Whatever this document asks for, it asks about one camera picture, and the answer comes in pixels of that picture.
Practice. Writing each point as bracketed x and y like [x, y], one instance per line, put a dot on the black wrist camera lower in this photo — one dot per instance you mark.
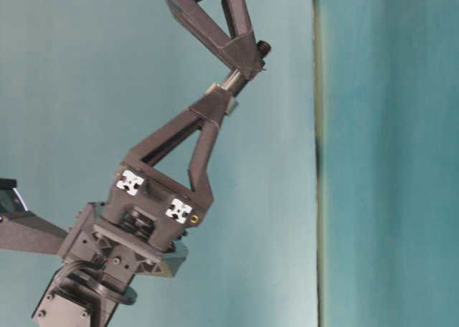
[21, 229]

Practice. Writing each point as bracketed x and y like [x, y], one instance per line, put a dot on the silver metal shaft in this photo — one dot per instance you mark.
[235, 82]

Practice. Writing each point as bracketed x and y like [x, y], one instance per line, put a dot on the black gripper upper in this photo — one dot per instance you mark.
[237, 49]

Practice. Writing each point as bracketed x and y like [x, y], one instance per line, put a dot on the black gripper lower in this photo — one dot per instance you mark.
[138, 229]

